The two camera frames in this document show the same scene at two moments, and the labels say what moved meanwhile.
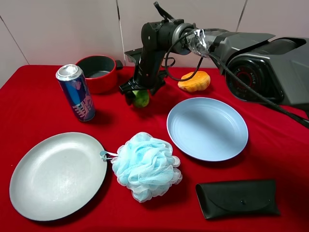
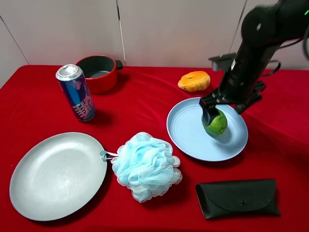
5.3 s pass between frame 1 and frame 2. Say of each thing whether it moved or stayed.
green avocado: moved
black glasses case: stayed
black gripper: moved
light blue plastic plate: stayed
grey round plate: stayed
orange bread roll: stayed
